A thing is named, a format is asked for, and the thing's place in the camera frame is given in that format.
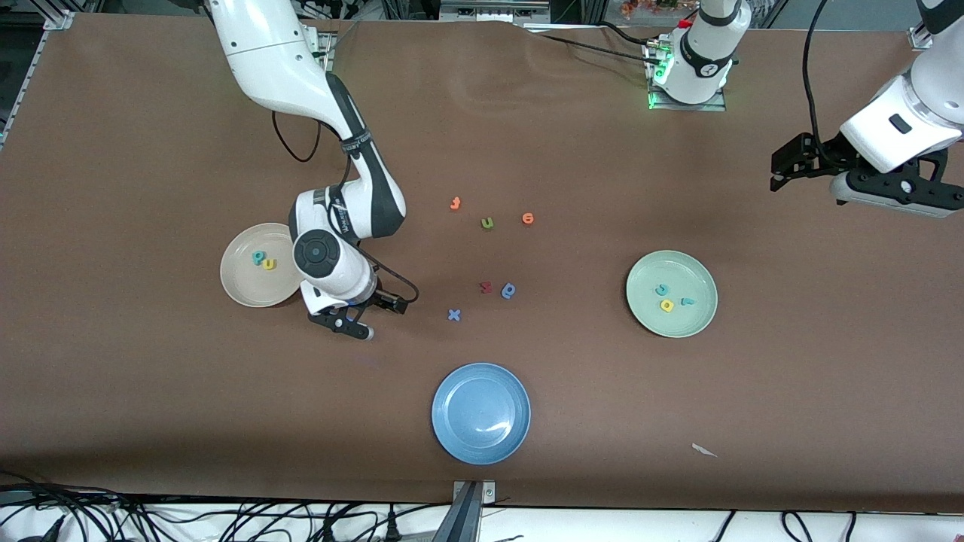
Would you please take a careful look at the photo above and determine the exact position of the beige plate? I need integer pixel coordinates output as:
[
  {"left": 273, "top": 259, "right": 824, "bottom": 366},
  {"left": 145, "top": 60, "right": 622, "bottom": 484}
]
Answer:
[{"left": 220, "top": 223, "right": 306, "bottom": 308}]

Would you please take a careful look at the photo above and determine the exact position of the blue plate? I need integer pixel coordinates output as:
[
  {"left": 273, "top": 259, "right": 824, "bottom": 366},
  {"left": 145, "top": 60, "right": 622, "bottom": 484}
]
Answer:
[{"left": 432, "top": 363, "right": 532, "bottom": 465}]

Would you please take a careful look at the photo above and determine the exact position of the green plate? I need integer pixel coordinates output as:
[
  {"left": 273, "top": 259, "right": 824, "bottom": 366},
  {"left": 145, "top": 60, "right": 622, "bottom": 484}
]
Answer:
[{"left": 626, "top": 250, "right": 718, "bottom": 338}]

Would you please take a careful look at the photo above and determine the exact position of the grey power strip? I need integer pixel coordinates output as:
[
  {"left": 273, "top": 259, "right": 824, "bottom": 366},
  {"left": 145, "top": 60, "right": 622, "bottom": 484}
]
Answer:
[{"left": 441, "top": 0, "right": 551, "bottom": 22}]

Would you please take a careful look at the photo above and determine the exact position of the short black arm cable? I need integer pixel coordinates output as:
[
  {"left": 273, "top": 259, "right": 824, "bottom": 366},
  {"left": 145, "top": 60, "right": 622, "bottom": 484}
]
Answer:
[{"left": 343, "top": 162, "right": 419, "bottom": 303}]

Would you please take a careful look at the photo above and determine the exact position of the long black arm cable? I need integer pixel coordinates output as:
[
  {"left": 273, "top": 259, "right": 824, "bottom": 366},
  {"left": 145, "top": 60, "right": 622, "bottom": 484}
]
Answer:
[
  {"left": 271, "top": 113, "right": 324, "bottom": 163},
  {"left": 801, "top": 0, "right": 841, "bottom": 153}
]

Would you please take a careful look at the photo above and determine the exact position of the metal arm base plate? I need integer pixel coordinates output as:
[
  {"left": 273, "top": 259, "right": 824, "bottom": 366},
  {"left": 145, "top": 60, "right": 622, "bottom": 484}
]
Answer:
[
  {"left": 303, "top": 26, "right": 337, "bottom": 74},
  {"left": 645, "top": 38, "right": 728, "bottom": 112}
]

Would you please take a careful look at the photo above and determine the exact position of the black table cable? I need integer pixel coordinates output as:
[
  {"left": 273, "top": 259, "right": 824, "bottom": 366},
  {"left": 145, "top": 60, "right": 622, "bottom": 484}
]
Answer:
[
  {"left": 599, "top": 20, "right": 657, "bottom": 49},
  {"left": 527, "top": 30, "right": 657, "bottom": 65}
]

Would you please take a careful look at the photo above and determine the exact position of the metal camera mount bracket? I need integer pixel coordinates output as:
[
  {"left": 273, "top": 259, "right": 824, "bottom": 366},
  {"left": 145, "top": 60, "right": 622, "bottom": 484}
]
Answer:
[{"left": 431, "top": 480, "right": 498, "bottom": 542}]

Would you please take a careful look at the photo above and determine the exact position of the aluminium table edge rail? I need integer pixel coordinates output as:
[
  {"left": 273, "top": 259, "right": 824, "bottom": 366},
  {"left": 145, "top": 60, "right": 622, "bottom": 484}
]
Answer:
[{"left": 0, "top": 9, "right": 74, "bottom": 151}]

